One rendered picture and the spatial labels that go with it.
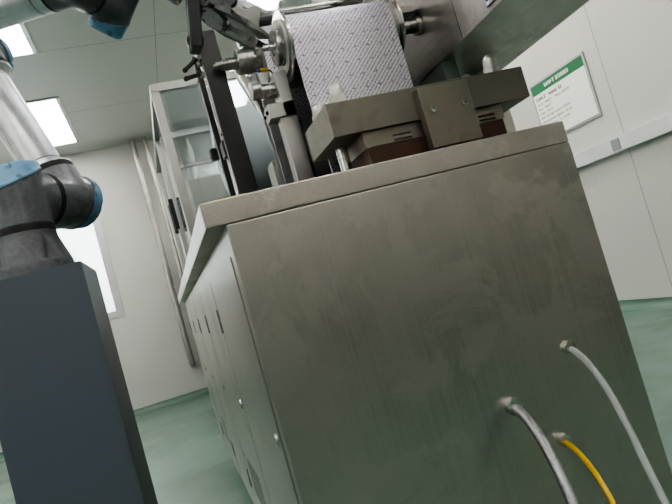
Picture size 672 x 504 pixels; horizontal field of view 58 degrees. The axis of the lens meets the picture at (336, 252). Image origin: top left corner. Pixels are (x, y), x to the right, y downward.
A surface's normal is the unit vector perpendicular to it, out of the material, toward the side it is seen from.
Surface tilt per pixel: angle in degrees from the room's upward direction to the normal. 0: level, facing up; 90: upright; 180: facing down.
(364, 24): 90
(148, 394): 90
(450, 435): 90
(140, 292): 90
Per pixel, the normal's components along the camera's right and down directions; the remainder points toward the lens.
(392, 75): 0.26, -0.13
